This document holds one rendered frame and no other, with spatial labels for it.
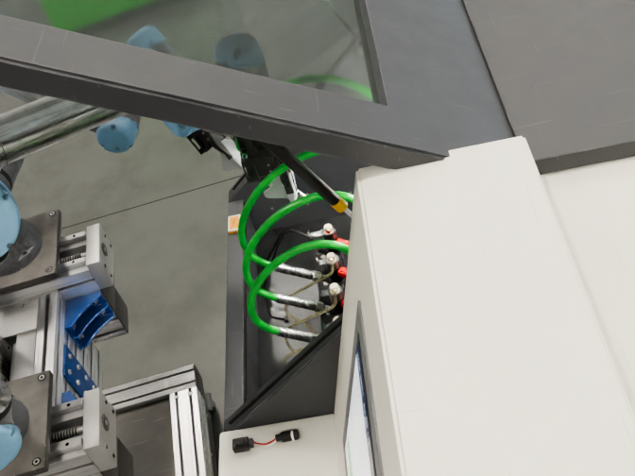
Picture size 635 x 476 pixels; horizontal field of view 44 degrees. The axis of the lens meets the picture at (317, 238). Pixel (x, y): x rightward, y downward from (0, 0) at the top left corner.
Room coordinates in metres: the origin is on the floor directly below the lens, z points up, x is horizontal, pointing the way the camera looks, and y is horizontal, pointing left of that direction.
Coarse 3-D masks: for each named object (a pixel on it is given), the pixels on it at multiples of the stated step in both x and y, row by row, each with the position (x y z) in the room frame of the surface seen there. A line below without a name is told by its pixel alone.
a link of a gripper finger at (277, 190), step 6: (276, 180) 1.13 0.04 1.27; (270, 186) 1.14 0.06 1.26; (276, 186) 1.13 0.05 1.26; (282, 186) 1.13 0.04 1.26; (294, 186) 1.14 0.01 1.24; (264, 192) 1.14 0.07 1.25; (270, 192) 1.14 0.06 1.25; (276, 192) 1.13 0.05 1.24; (282, 192) 1.13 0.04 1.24; (294, 192) 1.12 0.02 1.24; (288, 198) 1.13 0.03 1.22; (294, 198) 1.13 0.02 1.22
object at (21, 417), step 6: (12, 396) 1.00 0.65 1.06; (12, 402) 0.96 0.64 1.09; (18, 402) 0.97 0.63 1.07; (12, 408) 0.95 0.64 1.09; (18, 408) 0.95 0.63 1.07; (24, 408) 0.96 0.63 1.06; (12, 414) 0.93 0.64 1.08; (18, 414) 0.94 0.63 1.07; (24, 414) 0.95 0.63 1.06; (18, 420) 0.93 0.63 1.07; (24, 420) 0.93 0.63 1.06; (18, 426) 0.92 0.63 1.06; (24, 426) 0.92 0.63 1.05; (24, 432) 0.92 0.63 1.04
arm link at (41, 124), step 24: (48, 96) 1.14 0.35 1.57; (0, 120) 1.08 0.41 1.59; (24, 120) 1.09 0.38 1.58; (48, 120) 1.09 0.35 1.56; (72, 120) 1.10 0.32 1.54; (96, 120) 1.12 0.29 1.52; (0, 144) 1.05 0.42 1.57; (24, 144) 1.06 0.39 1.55; (48, 144) 1.08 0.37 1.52; (0, 168) 1.04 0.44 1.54
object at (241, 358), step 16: (240, 208) 1.45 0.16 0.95; (240, 256) 1.29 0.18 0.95; (240, 272) 1.24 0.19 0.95; (256, 272) 1.34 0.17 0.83; (240, 288) 1.20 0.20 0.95; (240, 304) 1.15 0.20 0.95; (256, 304) 1.24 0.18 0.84; (240, 320) 1.11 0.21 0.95; (240, 336) 1.07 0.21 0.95; (256, 336) 1.14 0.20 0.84; (240, 352) 1.02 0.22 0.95; (256, 352) 1.10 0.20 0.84; (240, 368) 0.98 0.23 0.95; (256, 368) 1.05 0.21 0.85; (240, 384) 0.95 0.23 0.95; (256, 384) 1.01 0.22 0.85; (224, 400) 0.92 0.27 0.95; (240, 400) 0.91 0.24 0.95; (224, 416) 0.88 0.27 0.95
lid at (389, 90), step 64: (0, 0) 0.96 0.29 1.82; (64, 0) 0.99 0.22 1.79; (128, 0) 1.02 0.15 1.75; (192, 0) 1.05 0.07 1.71; (256, 0) 1.08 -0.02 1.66; (320, 0) 1.12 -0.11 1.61; (384, 0) 1.13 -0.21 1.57; (448, 0) 1.18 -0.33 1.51; (0, 64) 0.82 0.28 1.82; (64, 64) 0.82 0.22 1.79; (128, 64) 0.84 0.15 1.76; (192, 64) 0.86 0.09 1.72; (256, 64) 0.92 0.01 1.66; (320, 64) 0.94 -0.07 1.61; (384, 64) 0.94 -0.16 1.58; (448, 64) 0.97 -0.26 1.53; (256, 128) 0.78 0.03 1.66; (320, 128) 0.77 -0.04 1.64; (384, 128) 0.79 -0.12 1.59; (448, 128) 0.81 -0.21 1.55
